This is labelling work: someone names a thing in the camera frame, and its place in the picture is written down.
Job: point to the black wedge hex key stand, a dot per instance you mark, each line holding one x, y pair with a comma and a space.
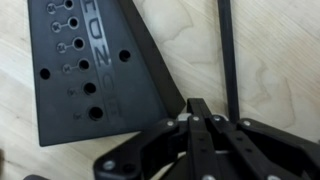
133, 86

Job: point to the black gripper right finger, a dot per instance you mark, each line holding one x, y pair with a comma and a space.
260, 150

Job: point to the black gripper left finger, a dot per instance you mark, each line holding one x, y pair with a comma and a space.
196, 146

